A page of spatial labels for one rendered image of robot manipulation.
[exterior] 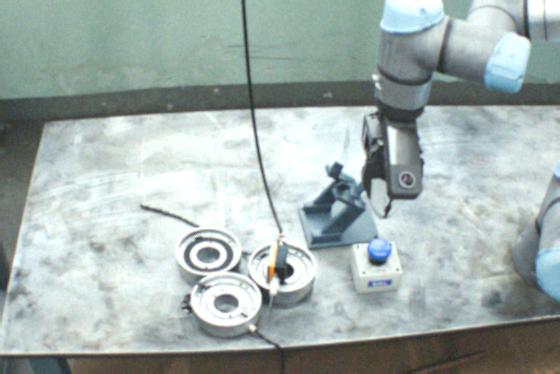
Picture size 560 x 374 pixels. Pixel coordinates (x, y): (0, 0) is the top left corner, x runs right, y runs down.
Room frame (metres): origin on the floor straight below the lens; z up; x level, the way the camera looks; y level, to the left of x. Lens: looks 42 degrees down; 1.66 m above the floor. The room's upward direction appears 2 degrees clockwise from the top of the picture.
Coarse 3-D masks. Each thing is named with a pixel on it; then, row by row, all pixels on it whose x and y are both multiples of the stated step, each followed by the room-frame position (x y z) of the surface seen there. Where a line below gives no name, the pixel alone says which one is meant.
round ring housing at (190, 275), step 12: (204, 228) 0.80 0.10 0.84; (216, 228) 0.80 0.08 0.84; (180, 240) 0.77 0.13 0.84; (192, 240) 0.78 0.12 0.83; (228, 240) 0.79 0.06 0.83; (180, 252) 0.76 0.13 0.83; (192, 252) 0.76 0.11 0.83; (204, 252) 0.77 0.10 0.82; (216, 252) 0.77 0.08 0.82; (240, 252) 0.75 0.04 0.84; (180, 264) 0.72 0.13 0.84; (204, 264) 0.73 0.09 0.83; (216, 264) 0.73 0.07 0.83; (240, 264) 0.75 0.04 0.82; (192, 276) 0.71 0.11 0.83; (204, 276) 0.70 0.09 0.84
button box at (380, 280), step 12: (360, 252) 0.75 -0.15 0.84; (360, 264) 0.73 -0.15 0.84; (372, 264) 0.73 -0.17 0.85; (384, 264) 0.73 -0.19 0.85; (396, 264) 0.73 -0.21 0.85; (360, 276) 0.70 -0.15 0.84; (372, 276) 0.71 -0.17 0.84; (384, 276) 0.71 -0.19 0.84; (396, 276) 0.71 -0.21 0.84; (360, 288) 0.70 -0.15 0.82; (372, 288) 0.71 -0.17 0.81; (384, 288) 0.71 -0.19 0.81; (396, 288) 0.71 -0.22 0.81
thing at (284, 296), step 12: (264, 252) 0.76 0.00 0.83; (288, 252) 0.77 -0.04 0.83; (300, 252) 0.77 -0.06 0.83; (252, 264) 0.74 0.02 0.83; (288, 264) 0.74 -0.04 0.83; (312, 264) 0.74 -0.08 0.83; (252, 276) 0.70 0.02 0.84; (264, 276) 0.72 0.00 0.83; (312, 276) 0.71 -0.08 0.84; (264, 288) 0.68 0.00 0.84; (300, 288) 0.68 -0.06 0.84; (276, 300) 0.67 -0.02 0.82; (288, 300) 0.68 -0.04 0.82
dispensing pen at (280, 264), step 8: (280, 232) 0.77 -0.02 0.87; (280, 240) 0.77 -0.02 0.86; (280, 248) 0.74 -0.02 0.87; (280, 256) 0.72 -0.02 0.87; (280, 264) 0.70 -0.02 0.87; (280, 272) 0.70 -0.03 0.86; (272, 280) 0.68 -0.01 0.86; (280, 280) 0.70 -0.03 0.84; (272, 288) 0.67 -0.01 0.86; (272, 296) 0.65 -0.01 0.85
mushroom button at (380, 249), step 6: (372, 240) 0.76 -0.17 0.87; (378, 240) 0.75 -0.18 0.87; (384, 240) 0.76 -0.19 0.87; (372, 246) 0.74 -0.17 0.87; (378, 246) 0.74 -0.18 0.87; (384, 246) 0.74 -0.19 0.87; (390, 246) 0.74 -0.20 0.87; (372, 252) 0.73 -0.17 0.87; (378, 252) 0.73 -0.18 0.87; (384, 252) 0.73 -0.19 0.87; (390, 252) 0.73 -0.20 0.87; (378, 258) 0.72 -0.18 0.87; (384, 258) 0.72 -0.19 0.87
